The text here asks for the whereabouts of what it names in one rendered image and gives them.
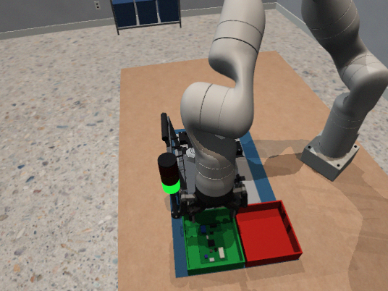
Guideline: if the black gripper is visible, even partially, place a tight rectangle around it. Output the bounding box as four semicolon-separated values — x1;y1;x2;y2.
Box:
180;184;248;223

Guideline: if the green open tray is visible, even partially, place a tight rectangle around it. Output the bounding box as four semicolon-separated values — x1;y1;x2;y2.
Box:
182;207;245;276

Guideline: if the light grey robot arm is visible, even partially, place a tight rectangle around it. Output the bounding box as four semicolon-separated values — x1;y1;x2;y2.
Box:
180;0;388;197

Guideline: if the red bin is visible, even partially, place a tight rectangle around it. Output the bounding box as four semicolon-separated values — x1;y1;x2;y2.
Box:
235;200;303;268

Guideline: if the green circuit board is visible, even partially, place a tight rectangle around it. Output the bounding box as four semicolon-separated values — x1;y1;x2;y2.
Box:
195;222;228;263

